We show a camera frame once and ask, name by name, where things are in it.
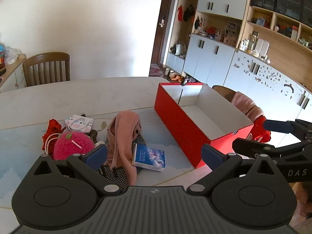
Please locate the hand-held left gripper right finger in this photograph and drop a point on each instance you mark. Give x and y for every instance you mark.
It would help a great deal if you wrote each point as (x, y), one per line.
(212, 157)

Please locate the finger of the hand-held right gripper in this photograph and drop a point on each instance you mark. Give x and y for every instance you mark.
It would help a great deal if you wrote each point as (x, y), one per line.
(275, 126)
(253, 147)

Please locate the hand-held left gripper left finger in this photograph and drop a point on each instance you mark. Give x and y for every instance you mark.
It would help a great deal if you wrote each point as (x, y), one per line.
(96, 156)

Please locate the brown scrunchie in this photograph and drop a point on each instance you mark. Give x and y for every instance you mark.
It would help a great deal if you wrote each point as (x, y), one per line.
(93, 134)

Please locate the black dotted gloves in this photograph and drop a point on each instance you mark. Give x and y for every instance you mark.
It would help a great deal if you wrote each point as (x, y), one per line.
(114, 175)

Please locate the pink plush strawberry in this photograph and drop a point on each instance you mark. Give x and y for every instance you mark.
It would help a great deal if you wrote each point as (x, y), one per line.
(68, 146)

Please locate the white cardboard box red trim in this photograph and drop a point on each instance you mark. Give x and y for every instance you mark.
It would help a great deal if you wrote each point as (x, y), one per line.
(180, 126)

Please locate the red knotted cloth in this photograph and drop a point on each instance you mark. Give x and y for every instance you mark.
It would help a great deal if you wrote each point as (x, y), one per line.
(53, 126)

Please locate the red garment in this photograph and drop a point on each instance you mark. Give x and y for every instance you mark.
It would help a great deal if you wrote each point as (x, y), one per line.
(259, 126)

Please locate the pink fringed scarf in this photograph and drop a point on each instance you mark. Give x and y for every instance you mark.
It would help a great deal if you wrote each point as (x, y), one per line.
(246, 107)

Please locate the wooden chair with scarf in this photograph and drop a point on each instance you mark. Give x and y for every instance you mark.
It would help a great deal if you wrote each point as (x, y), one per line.
(224, 91)

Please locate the brown slipper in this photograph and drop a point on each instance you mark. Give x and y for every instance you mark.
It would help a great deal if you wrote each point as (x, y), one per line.
(175, 77)
(181, 79)

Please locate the red patterned rug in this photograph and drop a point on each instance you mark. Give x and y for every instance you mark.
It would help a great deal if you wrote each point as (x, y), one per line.
(156, 70)

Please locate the brown wooden chair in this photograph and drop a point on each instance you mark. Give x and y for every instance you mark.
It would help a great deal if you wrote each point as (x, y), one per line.
(46, 58)

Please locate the white tote bag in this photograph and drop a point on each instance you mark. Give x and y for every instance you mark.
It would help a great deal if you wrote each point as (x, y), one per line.
(180, 49)

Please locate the white sideboard wooden top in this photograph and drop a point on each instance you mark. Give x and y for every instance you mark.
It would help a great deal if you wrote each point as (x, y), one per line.
(12, 78)

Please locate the red decorative object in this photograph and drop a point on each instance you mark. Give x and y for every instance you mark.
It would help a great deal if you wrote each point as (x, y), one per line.
(211, 30)

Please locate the clear plastic bag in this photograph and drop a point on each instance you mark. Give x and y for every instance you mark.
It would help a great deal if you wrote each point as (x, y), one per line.
(11, 53)

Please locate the brown wooden door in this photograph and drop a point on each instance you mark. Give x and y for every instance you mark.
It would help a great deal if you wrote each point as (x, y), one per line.
(165, 29)

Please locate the colourful jar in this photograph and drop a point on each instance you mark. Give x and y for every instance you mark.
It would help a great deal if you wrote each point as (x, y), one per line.
(2, 56)

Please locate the black hanging hat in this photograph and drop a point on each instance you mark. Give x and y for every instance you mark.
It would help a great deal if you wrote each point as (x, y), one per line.
(189, 12)

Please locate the red hanging ornament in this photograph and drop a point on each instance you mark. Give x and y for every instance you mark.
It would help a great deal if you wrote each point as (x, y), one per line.
(180, 13)

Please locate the white wall cabinet unit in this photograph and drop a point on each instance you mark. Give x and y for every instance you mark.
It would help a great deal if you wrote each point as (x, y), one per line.
(212, 53)

